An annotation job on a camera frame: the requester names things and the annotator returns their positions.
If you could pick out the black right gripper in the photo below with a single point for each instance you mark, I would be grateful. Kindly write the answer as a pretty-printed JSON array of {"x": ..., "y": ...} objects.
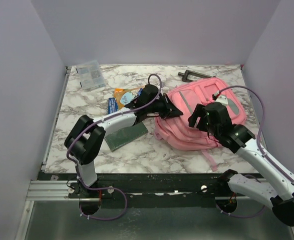
[{"x": 199, "y": 111}]

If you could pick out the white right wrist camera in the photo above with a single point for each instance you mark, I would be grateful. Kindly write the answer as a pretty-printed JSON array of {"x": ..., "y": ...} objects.
[{"x": 218, "y": 98}]

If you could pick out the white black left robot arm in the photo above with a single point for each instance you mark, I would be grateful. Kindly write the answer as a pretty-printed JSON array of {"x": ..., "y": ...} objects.
[{"x": 84, "y": 141}]

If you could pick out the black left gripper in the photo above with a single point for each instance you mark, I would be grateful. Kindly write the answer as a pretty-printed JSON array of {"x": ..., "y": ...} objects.
[{"x": 170, "y": 110}]

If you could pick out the dark green notebook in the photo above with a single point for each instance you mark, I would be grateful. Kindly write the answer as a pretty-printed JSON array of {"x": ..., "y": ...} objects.
[{"x": 124, "y": 136}]

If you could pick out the orange children's book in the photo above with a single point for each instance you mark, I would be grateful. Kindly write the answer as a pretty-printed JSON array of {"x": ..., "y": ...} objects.
[{"x": 125, "y": 96}]

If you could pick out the clear plastic organizer box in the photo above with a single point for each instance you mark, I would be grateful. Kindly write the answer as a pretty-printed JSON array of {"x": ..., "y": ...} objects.
[{"x": 90, "y": 75}]

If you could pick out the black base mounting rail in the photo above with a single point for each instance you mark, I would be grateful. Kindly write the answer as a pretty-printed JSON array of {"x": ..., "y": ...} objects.
[{"x": 146, "y": 190}]

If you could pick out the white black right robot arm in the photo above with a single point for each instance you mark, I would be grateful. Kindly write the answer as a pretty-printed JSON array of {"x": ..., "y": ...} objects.
[{"x": 278, "y": 192}]

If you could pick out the blue thick book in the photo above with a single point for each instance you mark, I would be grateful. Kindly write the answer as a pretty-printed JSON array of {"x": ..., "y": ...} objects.
[{"x": 113, "y": 105}]

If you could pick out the black metal clamp tool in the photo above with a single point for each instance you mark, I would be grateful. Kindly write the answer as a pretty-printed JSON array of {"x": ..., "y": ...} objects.
[{"x": 185, "y": 75}]

